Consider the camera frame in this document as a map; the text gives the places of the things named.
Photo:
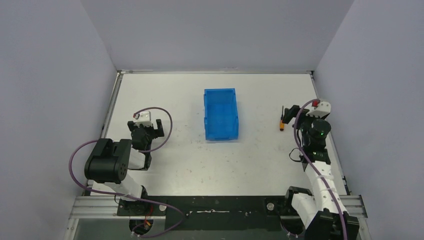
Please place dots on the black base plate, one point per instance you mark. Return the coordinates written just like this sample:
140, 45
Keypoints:
216, 213

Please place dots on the aluminium frame rail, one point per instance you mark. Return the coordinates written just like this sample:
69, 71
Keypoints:
99, 207

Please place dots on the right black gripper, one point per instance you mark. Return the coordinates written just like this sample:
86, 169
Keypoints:
290, 113

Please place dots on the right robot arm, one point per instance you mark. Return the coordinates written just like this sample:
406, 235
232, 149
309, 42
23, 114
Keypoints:
321, 211

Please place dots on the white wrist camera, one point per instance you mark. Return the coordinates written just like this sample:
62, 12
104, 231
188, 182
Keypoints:
143, 118
321, 109

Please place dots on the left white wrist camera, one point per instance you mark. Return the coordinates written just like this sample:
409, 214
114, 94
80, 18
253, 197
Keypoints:
143, 118

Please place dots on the orange handled screwdriver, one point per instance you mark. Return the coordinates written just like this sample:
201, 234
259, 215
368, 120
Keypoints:
282, 125

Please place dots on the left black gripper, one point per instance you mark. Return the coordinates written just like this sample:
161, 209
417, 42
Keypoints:
144, 127

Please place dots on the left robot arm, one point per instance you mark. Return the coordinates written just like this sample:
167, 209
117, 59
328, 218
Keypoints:
110, 161

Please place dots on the blue plastic bin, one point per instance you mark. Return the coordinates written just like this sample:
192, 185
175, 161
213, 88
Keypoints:
221, 119

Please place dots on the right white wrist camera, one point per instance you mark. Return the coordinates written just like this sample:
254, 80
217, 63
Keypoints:
321, 109

